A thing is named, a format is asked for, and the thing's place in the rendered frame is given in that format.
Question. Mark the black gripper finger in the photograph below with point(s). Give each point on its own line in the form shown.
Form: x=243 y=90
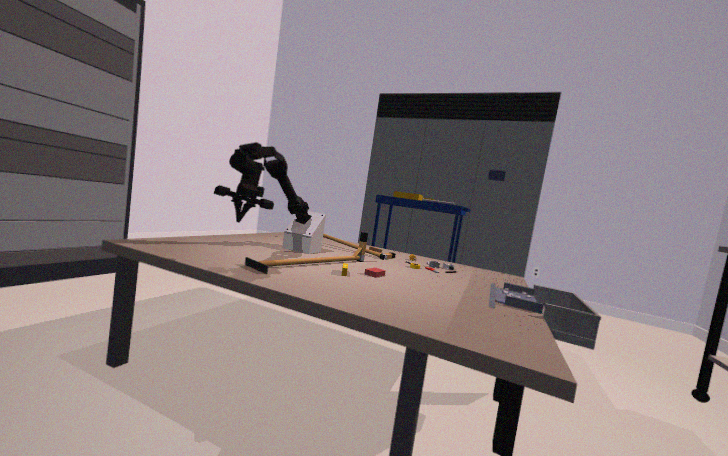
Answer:
x=237 y=205
x=246 y=207

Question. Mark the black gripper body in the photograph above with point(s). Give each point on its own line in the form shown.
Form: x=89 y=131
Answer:
x=263 y=203

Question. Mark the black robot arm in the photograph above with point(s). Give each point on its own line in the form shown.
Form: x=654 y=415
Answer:
x=242 y=161

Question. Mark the red square tile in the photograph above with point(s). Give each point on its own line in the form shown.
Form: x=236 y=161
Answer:
x=374 y=272

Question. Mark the orange long pole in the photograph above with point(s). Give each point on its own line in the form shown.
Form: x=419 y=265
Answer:
x=262 y=266

